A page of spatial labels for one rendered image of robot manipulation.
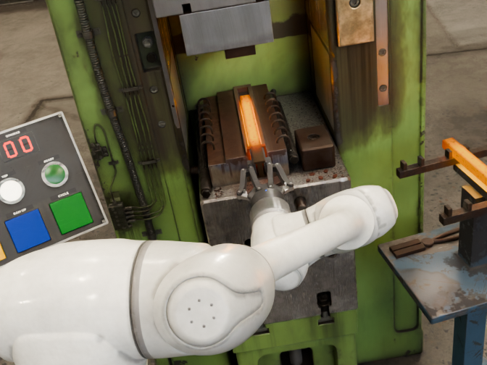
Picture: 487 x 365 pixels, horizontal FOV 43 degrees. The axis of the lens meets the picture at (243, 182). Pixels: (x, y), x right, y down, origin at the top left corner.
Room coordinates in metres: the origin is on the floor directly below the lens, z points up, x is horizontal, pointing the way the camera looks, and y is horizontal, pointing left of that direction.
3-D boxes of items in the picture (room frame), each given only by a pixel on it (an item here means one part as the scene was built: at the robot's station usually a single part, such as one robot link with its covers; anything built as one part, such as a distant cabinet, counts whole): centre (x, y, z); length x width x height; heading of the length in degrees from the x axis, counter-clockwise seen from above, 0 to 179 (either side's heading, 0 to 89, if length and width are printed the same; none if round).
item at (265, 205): (1.07, -0.05, 0.99); 0.09 x 0.06 x 0.09; 90
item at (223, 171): (1.57, -0.02, 0.96); 0.42 x 0.20 x 0.09; 0
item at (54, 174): (1.24, 0.42, 1.09); 0.05 x 0.03 x 0.04; 90
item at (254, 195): (1.15, -0.05, 0.99); 0.09 x 0.08 x 0.07; 0
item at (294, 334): (1.58, -0.07, 0.23); 0.55 x 0.37 x 0.47; 0
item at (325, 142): (1.42, -0.20, 0.95); 0.12 x 0.08 x 0.06; 0
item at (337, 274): (1.58, -0.07, 0.69); 0.56 x 0.38 x 0.45; 0
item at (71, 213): (1.20, 0.40, 1.01); 0.07 x 0.05 x 0.07; 115
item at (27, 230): (1.16, 0.49, 1.01); 0.07 x 0.05 x 0.07; 115
